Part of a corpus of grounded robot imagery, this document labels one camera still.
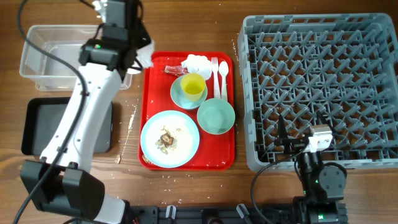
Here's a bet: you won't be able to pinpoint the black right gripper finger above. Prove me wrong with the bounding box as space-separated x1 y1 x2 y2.
278 114 287 139
316 111 335 134

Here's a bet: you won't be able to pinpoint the red snack wrapper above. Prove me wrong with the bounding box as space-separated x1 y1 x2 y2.
164 65 188 77

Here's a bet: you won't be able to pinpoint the green bowl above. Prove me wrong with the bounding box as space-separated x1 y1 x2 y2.
197 98 236 135

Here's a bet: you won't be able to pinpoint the large light blue plate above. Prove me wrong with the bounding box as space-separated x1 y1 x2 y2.
140 110 200 169

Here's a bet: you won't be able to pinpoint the brown food scraps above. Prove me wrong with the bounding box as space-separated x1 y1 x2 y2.
155 125 182 155

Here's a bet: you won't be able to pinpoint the white paper napkin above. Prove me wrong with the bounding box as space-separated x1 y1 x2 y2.
127 39 155 75

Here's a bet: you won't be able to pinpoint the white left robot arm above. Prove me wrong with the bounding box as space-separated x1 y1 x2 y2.
20 0 154 223

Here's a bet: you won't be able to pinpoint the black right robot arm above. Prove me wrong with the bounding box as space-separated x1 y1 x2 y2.
274 112 348 223

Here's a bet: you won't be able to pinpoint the clear plastic waste bin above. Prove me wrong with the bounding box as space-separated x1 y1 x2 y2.
19 24 134 91

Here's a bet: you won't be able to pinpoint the grey dishwasher rack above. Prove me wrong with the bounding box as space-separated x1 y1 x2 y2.
238 13 397 171

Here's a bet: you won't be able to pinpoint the black food waste tray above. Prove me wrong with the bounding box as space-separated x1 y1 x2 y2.
21 97 113 156

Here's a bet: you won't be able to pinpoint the red serving tray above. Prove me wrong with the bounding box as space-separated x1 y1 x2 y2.
138 51 235 171

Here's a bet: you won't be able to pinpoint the crumpled white tissue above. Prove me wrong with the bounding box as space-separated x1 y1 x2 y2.
181 54 212 80

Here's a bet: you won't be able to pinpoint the small light blue saucer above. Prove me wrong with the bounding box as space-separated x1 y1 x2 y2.
170 77 208 110

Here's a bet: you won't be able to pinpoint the spilled rice line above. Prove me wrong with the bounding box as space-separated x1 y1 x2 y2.
121 98 141 158

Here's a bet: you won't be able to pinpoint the yellow plastic cup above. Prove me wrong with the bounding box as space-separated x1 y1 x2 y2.
180 73 206 101

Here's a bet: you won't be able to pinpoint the white plastic spoon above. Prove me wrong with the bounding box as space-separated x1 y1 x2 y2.
219 61 229 101

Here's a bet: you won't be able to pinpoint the white plastic fork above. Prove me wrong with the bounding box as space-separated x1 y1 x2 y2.
211 57 221 98

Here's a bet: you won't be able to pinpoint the peanut shell on table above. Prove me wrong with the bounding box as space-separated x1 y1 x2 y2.
115 155 121 164

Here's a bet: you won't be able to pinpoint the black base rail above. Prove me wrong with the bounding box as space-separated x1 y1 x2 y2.
124 203 348 224

